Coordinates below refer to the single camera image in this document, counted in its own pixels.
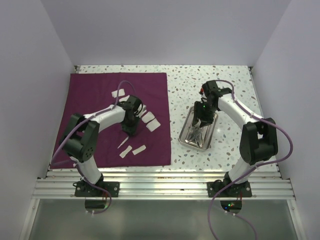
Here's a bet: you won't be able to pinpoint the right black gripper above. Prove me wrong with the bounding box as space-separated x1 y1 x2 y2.
192 101 218 129

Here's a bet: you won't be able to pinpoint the steel scissors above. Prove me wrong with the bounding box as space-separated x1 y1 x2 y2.
195 129 204 148

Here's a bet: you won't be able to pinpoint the steel forceps with rings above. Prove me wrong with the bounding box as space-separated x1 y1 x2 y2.
185 126 198 145

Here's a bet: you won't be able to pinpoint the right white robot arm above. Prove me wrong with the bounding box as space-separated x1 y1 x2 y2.
192 80 278 197

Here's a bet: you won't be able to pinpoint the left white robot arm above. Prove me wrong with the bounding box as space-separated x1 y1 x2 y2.
53 95 146 197

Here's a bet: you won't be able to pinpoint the steel instrument tray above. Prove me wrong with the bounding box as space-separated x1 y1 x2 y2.
178 106 218 151

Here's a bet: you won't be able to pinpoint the white bandage strip right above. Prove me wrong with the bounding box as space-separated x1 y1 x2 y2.
132 145 146 156

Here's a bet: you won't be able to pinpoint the white bandage strip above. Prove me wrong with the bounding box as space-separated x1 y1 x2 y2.
119 145 133 159
132 145 146 156

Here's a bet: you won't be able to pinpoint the white bandage strip left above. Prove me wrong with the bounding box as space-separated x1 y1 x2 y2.
119 145 133 159

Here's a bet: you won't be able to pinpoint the purple cloth mat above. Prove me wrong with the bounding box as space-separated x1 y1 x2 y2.
54 72 172 168

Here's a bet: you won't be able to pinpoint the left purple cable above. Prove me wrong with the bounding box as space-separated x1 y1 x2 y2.
49 80 137 216

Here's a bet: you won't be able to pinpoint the purple cable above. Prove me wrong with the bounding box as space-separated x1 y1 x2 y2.
204 79 294 240
49 80 137 216

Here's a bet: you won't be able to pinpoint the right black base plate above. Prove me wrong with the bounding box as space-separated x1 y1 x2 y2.
206 179 253 198

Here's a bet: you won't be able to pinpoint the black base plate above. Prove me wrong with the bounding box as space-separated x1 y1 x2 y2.
206 179 253 198
72 179 120 198

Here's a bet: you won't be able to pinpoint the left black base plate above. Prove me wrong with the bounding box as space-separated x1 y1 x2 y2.
72 179 120 198

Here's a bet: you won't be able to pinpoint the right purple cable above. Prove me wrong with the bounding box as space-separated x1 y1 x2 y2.
204 79 294 240

